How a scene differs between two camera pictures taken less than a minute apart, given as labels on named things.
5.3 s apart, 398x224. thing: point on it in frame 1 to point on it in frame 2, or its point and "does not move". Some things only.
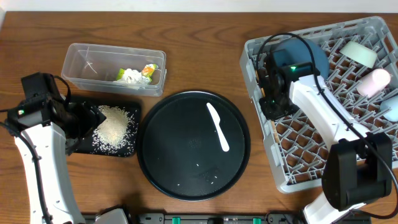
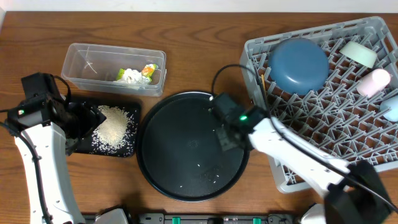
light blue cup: (391, 103) does not move
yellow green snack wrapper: (147, 71) does not move
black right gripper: (269, 112) to (225, 142)
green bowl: (359, 52) does not move
